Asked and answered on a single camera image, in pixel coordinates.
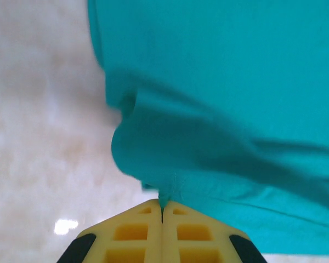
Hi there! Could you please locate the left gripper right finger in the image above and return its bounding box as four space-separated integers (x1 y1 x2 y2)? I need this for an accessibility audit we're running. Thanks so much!
162 201 266 263

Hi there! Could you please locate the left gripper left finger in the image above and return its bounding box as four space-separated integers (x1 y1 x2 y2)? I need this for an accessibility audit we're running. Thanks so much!
56 198 163 263

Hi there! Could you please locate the teal t-shirt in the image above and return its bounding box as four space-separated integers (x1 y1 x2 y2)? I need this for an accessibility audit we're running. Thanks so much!
87 0 329 255

